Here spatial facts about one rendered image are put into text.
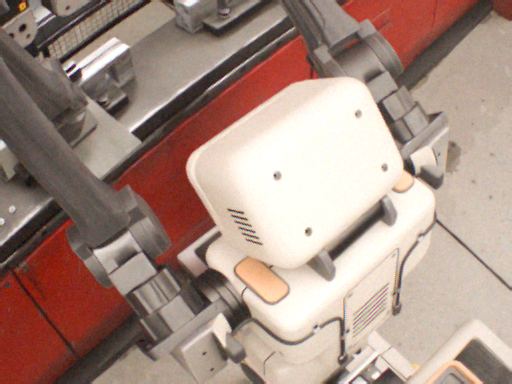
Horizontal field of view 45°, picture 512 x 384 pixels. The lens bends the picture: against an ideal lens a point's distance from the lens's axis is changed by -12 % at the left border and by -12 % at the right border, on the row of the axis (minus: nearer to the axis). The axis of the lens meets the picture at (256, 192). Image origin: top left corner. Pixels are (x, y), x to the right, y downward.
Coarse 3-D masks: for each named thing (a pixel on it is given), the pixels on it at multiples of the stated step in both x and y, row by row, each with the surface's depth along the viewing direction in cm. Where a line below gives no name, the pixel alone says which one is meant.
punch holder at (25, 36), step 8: (8, 0) 103; (16, 0) 105; (24, 0) 106; (16, 8) 106; (24, 8) 107; (0, 16) 104; (8, 16) 105; (16, 16) 107; (24, 16) 108; (32, 16) 110; (0, 24) 105; (8, 24) 106; (16, 24) 108; (24, 24) 110; (32, 24) 111; (8, 32) 108; (16, 32) 109; (24, 32) 111; (32, 32) 113; (16, 40) 110; (24, 40) 112; (32, 40) 114
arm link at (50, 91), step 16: (0, 0) 61; (0, 32) 69; (0, 48) 68; (16, 48) 74; (16, 64) 73; (32, 64) 79; (32, 80) 79; (48, 80) 85; (64, 80) 93; (32, 96) 83; (48, 96) 86; (64, 96) 90; (48, 112) 90; (64, 112) 95
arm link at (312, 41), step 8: (280, 0) 114; (288, 0) 114; (288, 8) 115; (296, 8) 114; (296, 16) 115; (304, 16) 115; (296, 24) 117; (304, 24) 116; (304, 32) 117; (312, 32) 117; (304, 40) 120; (312, 40) 118; (320, 40) 118; (312, 48) 118; (344, 48) 119; (312, 56) 120; (320, 72) 121
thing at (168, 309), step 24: (168, 264) 83; (144, 288) 79; (168, 288) 80; (192, 288) 82; (144, 312) 80; (168, 312) 78; (192, 312) 79; (216, 312) 80; (144, 336) 84; (168, 336) 78
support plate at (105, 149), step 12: (96, 108) 127; (108, 120) 125; (96, 132) 123; (108, 132) 123; (120, 132) 123; (84, 144) 122; (96, 144) 122; (108, 144) 122; (120, 144) 122; (132, 144) 121; (84, 156) 120; (96, 156) 120; (108, 156) 120; (120, 156) 120; (96, 168) 119; (108, 168) 119
